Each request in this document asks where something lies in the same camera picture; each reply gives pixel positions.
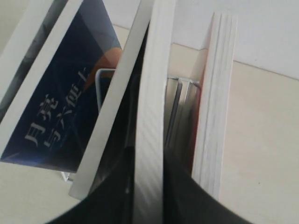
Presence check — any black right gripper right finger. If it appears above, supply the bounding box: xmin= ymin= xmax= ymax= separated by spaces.
xmin=163 ymin=150 xmax=249 ymax=224

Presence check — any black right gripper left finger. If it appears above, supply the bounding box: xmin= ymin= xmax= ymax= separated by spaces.
xmin=49 ymin=147 xmax=135 ymax=224

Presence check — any blue cover book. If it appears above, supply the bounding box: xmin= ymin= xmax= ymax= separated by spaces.
xmin=0 ymin=0 xmax=122 ymax=173

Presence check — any black white spine book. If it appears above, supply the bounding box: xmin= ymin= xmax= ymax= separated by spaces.
xmin=69 ymin=0 xmax=154 ymax=200

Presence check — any red teal spine book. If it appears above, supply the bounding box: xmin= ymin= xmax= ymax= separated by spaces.
xmin=192 ymin=13 xmax=237 ymax=199

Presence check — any grey white cover book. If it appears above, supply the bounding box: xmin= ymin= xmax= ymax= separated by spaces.
xmin=0 ymin=0 xmax=67 ymax=111

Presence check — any white wire book rack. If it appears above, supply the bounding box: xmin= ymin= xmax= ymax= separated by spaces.
xmin=61 ymin=68 xmax=201 ymax=183

